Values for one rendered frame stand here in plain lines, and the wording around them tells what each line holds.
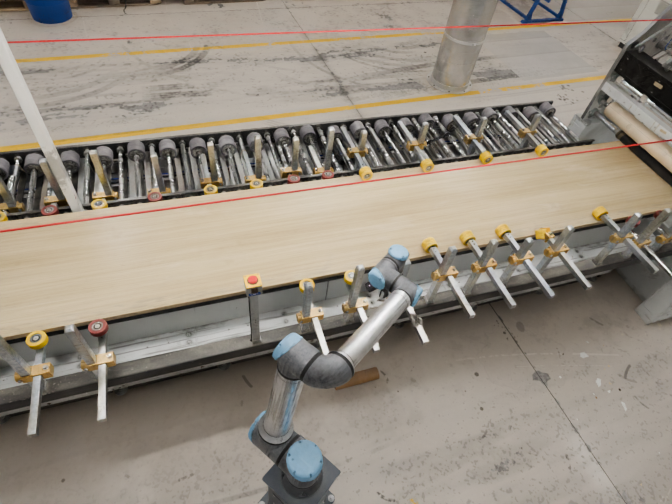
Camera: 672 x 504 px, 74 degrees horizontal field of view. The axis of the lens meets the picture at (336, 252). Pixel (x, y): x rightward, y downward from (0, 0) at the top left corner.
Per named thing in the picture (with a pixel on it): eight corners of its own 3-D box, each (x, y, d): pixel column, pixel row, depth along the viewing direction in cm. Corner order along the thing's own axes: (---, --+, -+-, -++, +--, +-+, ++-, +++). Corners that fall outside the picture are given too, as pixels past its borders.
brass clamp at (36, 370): (53, 378, 195) (49, 373, 191) (18, 386, 191) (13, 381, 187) (54, 365, 199) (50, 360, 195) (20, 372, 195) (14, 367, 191)
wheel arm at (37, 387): (40, 436, 180) (35, 433, 176) (30, 438, 179) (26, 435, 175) (48, 342, 205) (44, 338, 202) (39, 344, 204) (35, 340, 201)
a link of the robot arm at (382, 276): (389, 284, 183) (405, 266, 189) (367, 269, 186) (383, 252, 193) (385, 297, 190) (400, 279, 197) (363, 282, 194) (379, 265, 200)
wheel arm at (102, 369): (108, 421, 188) (105, 417, 185) (100, 423, 187) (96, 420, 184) (108, 333, 214) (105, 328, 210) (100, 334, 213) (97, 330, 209)
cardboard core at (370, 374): (380, 375, 292) (337, 387, 283) (378, 380, 298) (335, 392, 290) (375, 364, 296) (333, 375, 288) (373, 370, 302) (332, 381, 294)
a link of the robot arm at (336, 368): (333, 392, 139) (429, 284, 185) (303, 368, 143) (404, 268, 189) (327, 410, 147) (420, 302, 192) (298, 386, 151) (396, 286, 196)
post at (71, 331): (107, 380, 213) (73, 330, 176) (99, 382, 212) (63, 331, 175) (107, 373, 215) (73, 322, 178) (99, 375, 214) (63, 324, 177)
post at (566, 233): (536, 279, 280) (576, 228, 243) (532, 280, 279) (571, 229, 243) (533, 275, 282) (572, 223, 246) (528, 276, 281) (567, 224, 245)
